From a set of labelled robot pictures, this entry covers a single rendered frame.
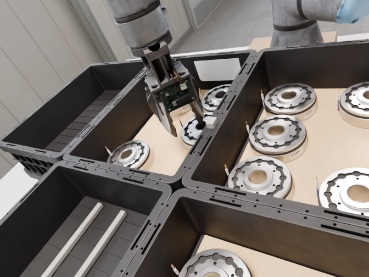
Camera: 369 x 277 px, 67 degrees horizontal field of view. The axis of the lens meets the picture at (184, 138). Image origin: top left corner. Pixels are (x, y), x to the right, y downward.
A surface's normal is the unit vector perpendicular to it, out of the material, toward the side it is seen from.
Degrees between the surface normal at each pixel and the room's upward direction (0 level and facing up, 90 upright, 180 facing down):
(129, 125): 90
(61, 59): 90
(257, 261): 0
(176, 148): 0
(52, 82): 90
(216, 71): 90
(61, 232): 0
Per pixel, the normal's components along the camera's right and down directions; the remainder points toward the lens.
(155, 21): 0.62, 0.31
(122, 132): 0.83, 0.09
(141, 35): 0.07, 0.63
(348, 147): -0.33, -0.72
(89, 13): -0.43, 0.69
